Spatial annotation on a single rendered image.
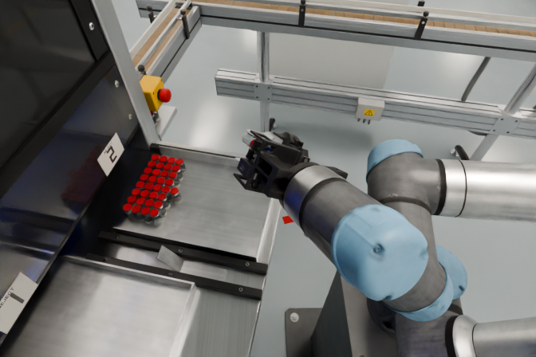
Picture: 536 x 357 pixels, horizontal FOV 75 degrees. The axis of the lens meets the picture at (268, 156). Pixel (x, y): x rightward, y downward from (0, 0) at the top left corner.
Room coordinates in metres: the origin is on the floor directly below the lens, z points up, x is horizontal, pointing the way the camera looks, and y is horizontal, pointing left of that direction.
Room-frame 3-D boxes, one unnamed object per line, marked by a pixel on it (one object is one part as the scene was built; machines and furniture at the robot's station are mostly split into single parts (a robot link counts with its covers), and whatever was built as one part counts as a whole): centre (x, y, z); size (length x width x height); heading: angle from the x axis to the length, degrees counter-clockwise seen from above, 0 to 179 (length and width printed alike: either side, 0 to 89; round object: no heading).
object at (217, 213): (0.48, 0.16, 0.90); 0.34 x 0.26 x 0.04; 78
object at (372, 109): (1.26, -0.49, 0.50); 0.12 x 0.05 x 0.09; 78
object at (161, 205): (0.50, 0.25, 0.90); 0.18 x 0.02 x 0.05; 168
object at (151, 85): (0.78, 0.34, 0.99); 0.08 x 0.07 x 0.07; 78
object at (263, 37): (1.43, 0.02, 0.46); 0.09 x 0.09 x 0.77; 78
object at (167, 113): (0.80, 0.38, 0.87); 0.14 x 0.13 x 0.02; 78
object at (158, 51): (1.09, 0.42, 0.92); 0.69 x 0.16 x 0.16; 168
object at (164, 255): (0.31, 0.16, 0.91); 0.14 x 0.03 x 0.06; 79
